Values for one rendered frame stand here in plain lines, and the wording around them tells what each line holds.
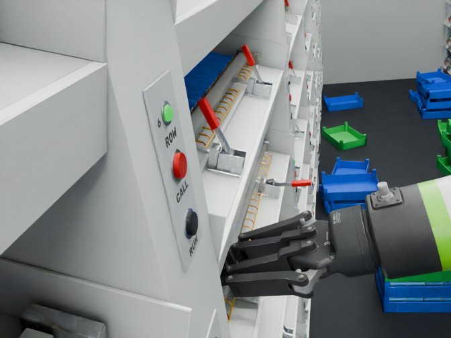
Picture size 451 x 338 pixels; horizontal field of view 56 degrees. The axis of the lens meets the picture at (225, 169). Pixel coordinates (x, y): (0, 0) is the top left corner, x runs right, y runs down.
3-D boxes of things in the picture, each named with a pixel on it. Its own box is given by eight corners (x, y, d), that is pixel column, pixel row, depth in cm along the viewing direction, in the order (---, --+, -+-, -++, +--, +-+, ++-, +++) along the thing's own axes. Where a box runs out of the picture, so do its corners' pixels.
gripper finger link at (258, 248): (313, 231, 48) (315, 224, 49) (226, 244, 53) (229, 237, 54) (324, 259, 49) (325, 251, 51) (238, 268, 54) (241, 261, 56)
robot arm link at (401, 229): (449, 296, 42) (430, 240, 50) (425, 200, 38) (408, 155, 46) (386, 305, 44) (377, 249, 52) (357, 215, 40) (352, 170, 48)
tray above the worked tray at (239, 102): (279, 90, 90) (293, 23, 83) (211, 302, 38) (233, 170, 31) (187, 72, 92) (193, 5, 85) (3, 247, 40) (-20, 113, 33)
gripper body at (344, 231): (360, 188, 49) (282, 207, 52) (366, 233, 41) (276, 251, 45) (376, 240, 51) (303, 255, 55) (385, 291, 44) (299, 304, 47)
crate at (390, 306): (447, 277, 183) (449, 262, 180) (464, 312, 165) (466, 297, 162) (374, 277, 189) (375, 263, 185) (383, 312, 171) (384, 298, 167)
